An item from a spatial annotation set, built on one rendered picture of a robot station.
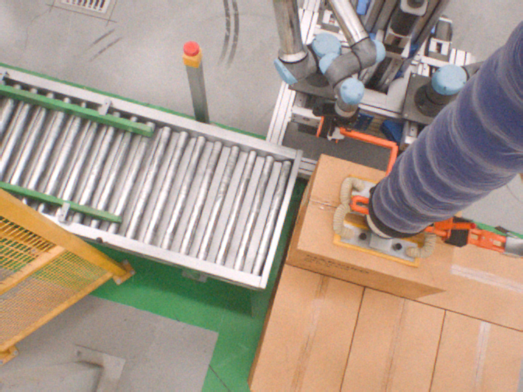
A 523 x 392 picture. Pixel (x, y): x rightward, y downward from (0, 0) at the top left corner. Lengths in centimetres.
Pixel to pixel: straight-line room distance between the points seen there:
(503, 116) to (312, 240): 119
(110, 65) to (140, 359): 179
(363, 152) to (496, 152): 206
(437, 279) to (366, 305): 56
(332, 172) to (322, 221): 20
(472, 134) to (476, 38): 284
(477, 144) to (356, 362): 166
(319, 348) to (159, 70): 197
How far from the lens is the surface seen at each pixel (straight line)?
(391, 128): 250
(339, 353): 264
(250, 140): 271
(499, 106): 108
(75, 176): 281
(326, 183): 217
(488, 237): 216
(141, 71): 358
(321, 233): 212
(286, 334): 260
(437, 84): 225
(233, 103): 344
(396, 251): 215
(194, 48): 242
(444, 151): 130
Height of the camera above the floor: 314
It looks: 75 degrees down
